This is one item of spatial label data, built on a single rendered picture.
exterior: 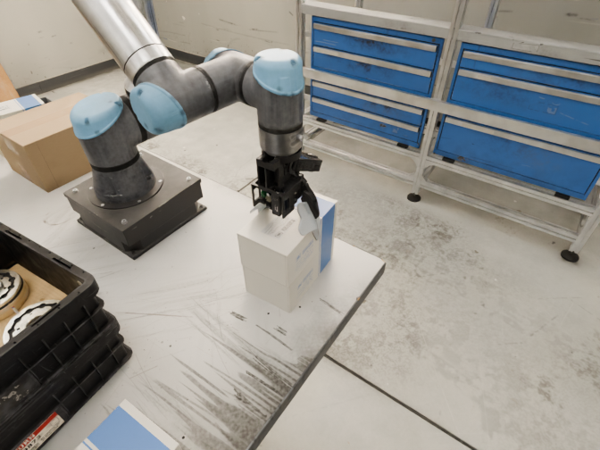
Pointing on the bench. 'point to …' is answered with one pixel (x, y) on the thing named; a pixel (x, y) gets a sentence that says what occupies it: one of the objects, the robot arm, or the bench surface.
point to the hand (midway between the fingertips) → (289, 225)
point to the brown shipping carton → (45, 144)
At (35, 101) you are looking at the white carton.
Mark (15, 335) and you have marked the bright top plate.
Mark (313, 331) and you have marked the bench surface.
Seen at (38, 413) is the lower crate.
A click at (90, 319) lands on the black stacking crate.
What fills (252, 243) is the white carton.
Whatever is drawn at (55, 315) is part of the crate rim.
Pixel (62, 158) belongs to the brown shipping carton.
